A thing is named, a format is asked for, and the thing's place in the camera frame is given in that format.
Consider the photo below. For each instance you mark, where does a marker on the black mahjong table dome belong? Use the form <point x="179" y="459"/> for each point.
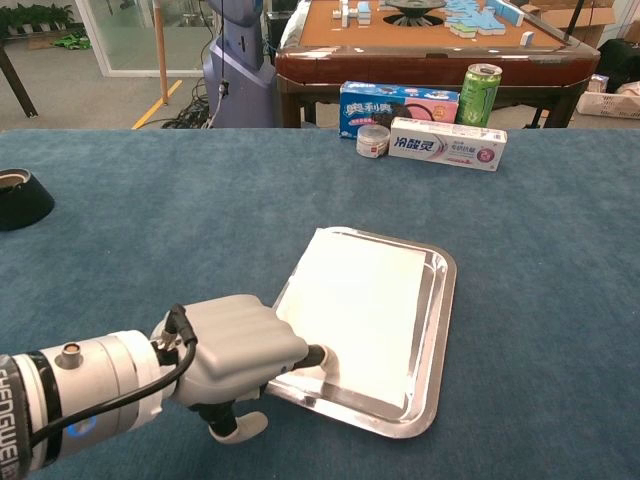
<point x="415" y="7"/>

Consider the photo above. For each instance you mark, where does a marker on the small black hanging controller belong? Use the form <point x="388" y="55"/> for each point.
<point x="223" y="88"/>

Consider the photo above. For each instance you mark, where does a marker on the silver metal tray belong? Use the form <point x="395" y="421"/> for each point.
<point x="430" y="360"/>

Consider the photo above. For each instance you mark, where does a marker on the white plastic basket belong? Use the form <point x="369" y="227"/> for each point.
<point x="605" y="105"/>

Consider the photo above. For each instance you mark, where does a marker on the cardboard box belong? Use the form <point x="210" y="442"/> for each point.
<point x="595" y="17"/>

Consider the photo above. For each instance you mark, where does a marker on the green floor item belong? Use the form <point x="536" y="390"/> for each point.
<point x="72" y="41"/>

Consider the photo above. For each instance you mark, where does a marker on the white toothpaste box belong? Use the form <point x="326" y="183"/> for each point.
<point x="440" y="145"/>

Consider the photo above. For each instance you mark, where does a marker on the black stand pole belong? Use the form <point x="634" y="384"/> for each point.
<point x="575" y="20"/>

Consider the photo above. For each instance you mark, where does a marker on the dark table leg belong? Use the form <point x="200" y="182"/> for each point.
<point x="15" y="80"/>

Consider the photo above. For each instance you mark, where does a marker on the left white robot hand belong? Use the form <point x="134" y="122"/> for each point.
<point x="245" y="340"/>

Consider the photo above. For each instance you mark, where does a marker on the single blue white mahjong tile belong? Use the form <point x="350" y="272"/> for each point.
<point x="526" y="38"/>

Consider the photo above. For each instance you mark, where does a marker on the blue mahjong tile heap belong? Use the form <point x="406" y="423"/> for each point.
<point x="472" y="22"/>

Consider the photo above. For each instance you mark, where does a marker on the row of potted plants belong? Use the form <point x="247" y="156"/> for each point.
<point x="35" y="15"/>

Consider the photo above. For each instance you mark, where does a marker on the small mahjong tile cluster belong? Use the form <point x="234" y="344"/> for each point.
<point x="361" y="17"/>

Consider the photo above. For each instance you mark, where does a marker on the black bag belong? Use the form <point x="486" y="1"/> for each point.
<point x="620" y="60"/>

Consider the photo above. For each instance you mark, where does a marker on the green drink can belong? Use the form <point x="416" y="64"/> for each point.
<point x="477" y="97"/>

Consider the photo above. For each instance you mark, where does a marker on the wooden pole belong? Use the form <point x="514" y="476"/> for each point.
<point x="161" y="50"/>

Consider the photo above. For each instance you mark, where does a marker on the brown mahjong table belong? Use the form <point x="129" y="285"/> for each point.
<point x="400" y="65"/>

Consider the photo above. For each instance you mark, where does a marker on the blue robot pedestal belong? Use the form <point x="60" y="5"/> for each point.
<point x="240" y="75"/>

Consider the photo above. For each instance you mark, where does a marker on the blue Oreo cookie box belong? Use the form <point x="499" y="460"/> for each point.
<point x="370" y="107"/>

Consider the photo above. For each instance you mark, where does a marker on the white framed glass partition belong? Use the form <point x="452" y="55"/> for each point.
<point x="150" y="73"/>

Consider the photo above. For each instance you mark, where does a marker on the white paper sheet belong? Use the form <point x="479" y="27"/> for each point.
<point x="360" y="310"/>

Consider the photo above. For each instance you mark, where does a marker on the long mahjong tile wall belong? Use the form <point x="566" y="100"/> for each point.
<point x="507" y="12"/>

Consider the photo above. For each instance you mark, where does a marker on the small round white tin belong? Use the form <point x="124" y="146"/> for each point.
<point x="372" y="142"/>

